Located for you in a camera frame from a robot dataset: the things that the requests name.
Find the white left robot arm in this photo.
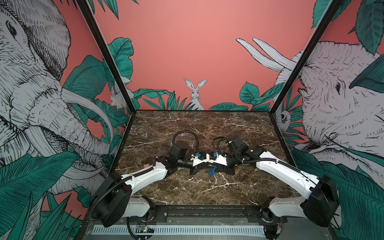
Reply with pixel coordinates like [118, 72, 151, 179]
[89, 141, 211, 227]

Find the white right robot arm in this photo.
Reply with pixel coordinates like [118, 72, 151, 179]
[213, 137, 340, 227]

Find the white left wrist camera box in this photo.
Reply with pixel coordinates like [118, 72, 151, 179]
[191, 153, 211, 167]

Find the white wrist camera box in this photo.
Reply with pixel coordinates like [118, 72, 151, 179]
[191, 153, 211, 167]
[207, 152, 228, 166]

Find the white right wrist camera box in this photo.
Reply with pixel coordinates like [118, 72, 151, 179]
[207, 152, 228, 166]

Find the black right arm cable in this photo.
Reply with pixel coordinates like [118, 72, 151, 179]
[212, 136, 238, 157]

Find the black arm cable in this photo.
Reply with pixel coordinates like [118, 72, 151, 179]
[212, 136, 238, 157]
[172, 130, 200, 155]

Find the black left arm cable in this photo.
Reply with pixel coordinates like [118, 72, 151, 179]
[172, 130, 200, 155]

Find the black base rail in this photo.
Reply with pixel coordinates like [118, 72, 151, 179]
[106, 205, 287, 227]

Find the white slotted cable duct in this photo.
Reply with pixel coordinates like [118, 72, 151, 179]
[89, 224, 267, 238]

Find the black enclosure corner post right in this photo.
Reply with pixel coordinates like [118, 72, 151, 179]
[269, 0, 343, 115]

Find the black enclosure corner post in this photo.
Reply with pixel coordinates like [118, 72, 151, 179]
[269, 0, 343, 115]
[76, 0, 136, 114]

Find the black enclosure corner post left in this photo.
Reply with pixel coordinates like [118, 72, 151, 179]
[76, 0, 136, 114]

